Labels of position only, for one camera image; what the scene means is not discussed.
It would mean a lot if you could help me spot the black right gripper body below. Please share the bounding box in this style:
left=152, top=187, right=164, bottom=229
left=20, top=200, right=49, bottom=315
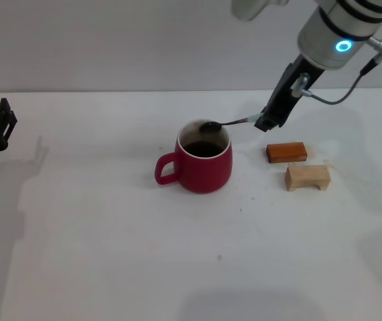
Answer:
left=274, top=53, right=325, bottom=108

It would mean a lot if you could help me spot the metal spoon with blue handle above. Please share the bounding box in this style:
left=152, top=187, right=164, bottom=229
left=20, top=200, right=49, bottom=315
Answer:
left=199, top=113, right=264, bottom=134

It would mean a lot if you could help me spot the red ceramic mug with coffee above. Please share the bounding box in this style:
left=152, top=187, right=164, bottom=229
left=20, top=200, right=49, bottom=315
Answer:
left=154, top=119, right=234, bottom=195

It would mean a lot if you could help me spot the orange-brown wooden block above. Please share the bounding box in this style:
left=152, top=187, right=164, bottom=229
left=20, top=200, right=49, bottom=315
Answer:
left=266, top=142, right=308, bottom=164

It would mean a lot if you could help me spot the light wooden arch block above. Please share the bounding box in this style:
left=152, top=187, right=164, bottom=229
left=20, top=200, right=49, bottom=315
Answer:
left=284, top=164, right=331, bottom=192

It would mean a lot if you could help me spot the grey cable with metal plug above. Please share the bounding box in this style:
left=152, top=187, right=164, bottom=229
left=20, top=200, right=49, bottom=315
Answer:
left=292, top=36, right=382, bottom=106

